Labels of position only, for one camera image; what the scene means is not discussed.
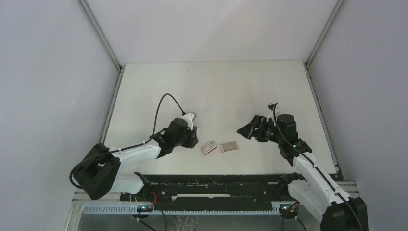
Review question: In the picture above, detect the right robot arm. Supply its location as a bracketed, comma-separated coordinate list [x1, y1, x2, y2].
[237, 114, 369, 231]

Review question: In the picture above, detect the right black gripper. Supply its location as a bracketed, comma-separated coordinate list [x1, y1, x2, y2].
[237, 114, 284, 144]

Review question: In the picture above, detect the right circuit board with wires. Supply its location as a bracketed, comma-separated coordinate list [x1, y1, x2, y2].
[279, 200, 307, 231]

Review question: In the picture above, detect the circuit board with wires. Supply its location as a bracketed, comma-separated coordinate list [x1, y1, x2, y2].
[131, 200, 168, 231]
[279, 200, 307, 231]

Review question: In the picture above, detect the left circuit board with wires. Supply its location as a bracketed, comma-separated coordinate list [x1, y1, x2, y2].
[131, 200, 168, 231]

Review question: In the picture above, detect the black camera cable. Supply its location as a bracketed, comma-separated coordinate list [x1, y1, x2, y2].
[69, 93, 186, 189]
[269, 102, 366, 231]

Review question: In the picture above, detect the left black camera cable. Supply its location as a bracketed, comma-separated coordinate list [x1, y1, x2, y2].
[69, 93, 186, 189]

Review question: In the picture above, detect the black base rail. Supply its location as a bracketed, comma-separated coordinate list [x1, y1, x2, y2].
[120, 174, 295, 213]

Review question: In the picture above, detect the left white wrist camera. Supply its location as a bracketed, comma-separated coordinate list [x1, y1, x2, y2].
[180, 112, 197, 130]

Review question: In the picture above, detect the cardboard staple box tray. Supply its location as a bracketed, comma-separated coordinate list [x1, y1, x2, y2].
[220, 141, 239, 153]

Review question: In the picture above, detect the red white staple box sleeve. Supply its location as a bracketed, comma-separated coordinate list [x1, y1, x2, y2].
[201, 141, 217, 155]

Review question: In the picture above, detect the right black camera cable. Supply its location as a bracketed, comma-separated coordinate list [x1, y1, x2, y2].
[269, 102, 366, 231]

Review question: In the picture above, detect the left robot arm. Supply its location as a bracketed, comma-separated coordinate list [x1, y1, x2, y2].
[69, 112, 199, 201]

